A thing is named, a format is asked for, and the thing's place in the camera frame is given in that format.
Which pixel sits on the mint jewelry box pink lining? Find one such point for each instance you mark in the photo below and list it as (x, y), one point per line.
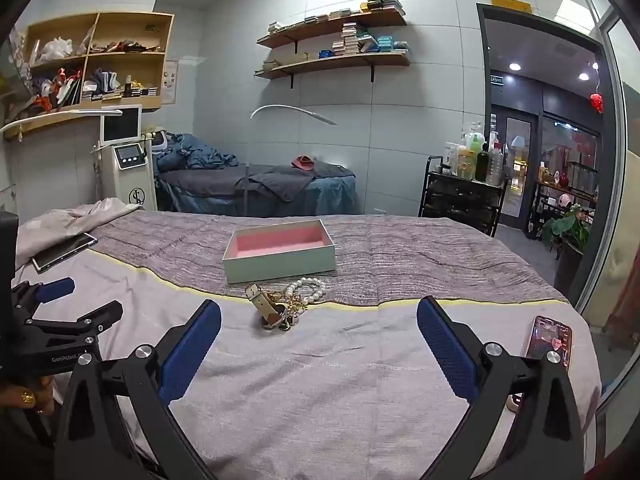
(280, 260)

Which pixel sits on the curved wooden shelf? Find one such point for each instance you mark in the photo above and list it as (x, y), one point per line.
(50, 124)

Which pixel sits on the pale pink satin cloth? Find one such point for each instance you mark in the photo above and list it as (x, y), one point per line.
(75, 220)

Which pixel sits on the smartphone with pink case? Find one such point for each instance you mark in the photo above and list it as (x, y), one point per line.
(547, 342)

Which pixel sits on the white beauty machine with screen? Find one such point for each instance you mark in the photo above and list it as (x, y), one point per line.
(131, 175)

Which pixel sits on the yellow wall sign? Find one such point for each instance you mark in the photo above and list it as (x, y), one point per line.
(511, 3)

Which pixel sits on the stacks of small boxes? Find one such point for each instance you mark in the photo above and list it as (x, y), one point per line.
(350, 40)
(385, 2)

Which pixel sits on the crumpled blue duvet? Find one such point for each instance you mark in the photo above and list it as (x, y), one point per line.
(195, 152)

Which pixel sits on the dark grey door frame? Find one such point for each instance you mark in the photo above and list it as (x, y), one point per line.
(607, 160)

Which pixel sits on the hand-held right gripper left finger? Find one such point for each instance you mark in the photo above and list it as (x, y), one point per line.
(192, 352)

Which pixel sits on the purple woven quilt yellow stripe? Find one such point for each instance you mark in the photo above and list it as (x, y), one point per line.
(400, 260)

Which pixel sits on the white plastic bag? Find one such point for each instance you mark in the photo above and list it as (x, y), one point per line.
(57, 47)

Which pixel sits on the group of bottles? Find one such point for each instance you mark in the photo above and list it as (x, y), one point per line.
(472, 155)

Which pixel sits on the potted green plant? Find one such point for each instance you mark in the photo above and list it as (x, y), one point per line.
(570, 230)

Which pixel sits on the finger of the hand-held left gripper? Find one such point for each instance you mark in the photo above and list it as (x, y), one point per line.
(75, 325)
(55, 290)

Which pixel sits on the white arc floor lamp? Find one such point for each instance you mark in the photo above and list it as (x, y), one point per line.
(112, 111)
(300, 111)

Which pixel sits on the wooden wall shelf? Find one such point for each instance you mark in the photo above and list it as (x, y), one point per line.
(350, 20)
(345, 62)

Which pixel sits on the massage bed with blue cover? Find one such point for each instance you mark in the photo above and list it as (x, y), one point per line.
(300, 195)

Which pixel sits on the wall poster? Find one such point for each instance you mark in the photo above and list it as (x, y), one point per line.
(171, 82)

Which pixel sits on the grey towel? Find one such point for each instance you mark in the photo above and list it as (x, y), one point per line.
(280, 177)

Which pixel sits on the red hanging ornament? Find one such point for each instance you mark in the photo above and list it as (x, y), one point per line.
(597, 102)

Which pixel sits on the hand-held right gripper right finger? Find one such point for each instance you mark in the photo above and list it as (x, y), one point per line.
(445, 355)

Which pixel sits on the wooden cubby shelf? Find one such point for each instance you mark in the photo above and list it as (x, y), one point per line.
(130, 57)

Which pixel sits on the red cap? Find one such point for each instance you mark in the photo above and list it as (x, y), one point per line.
(303, 163)

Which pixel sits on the person's left hand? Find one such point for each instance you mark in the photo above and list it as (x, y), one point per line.
(27, 399)

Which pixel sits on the black trolley cart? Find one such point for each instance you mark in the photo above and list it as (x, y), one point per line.
(462, 200)

